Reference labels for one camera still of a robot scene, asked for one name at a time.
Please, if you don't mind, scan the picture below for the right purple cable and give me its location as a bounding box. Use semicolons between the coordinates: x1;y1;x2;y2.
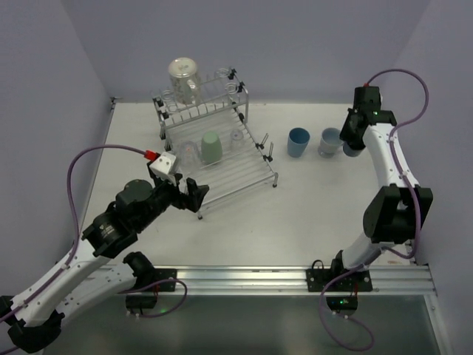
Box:
319;69;429;351

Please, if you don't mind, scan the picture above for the purple cable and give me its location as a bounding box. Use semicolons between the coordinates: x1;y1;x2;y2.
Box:
0;145;188;352
319;69;429;351

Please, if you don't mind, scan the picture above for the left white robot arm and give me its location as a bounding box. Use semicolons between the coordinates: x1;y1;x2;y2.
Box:
1;163;210;354

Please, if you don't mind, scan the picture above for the clear faceted glass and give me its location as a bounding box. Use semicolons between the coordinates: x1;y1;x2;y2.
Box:
179;141;200;169

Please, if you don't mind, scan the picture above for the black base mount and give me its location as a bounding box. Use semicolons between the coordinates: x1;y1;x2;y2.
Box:
126;268;177;294
305;259;373;292

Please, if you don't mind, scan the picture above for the large glass mug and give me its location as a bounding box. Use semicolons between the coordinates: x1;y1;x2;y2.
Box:
168;57;202;106

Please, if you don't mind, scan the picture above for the aluminium mounting rail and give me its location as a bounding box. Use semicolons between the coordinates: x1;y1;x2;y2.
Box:
47;263;435;297

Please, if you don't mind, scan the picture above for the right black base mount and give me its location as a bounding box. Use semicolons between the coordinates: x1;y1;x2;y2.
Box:
305;259;373;292

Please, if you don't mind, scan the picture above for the small clear glass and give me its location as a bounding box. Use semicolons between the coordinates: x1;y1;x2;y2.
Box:
230;129;245;151

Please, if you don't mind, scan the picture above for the light blue cup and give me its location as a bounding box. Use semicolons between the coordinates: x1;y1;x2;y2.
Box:
287;127;310;158

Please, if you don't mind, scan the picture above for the left black controller box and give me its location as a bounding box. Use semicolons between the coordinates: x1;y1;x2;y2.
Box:
125;294;157;313

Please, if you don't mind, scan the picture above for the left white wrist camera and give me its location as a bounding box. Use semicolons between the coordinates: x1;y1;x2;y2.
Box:
152;152;177;183

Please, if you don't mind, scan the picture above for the green cup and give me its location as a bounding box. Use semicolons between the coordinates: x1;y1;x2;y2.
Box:
201;131;222;164

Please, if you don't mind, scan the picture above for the dark blue ceramic mug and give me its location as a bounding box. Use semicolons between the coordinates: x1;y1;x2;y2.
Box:
342;142;363;158

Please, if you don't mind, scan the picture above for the white ceramic mug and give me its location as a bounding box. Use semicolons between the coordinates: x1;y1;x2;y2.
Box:
318;127;343;158

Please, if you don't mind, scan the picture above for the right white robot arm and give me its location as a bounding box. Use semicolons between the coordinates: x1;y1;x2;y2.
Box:
333;84;433;271

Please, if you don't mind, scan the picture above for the silver wire dish rack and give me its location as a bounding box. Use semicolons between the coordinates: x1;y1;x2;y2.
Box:
152;67;279;212

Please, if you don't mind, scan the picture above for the black controller box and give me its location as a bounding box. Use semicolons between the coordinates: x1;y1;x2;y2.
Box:
125;294;157;313
327;296;358;313

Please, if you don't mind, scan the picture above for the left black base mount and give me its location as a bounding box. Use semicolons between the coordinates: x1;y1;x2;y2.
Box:
126;268;177;294

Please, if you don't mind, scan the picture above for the right black controller box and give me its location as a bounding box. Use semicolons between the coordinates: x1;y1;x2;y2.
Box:
327;296;358;313

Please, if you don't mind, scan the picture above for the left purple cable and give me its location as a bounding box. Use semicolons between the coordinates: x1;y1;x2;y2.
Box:
0;145;188;352

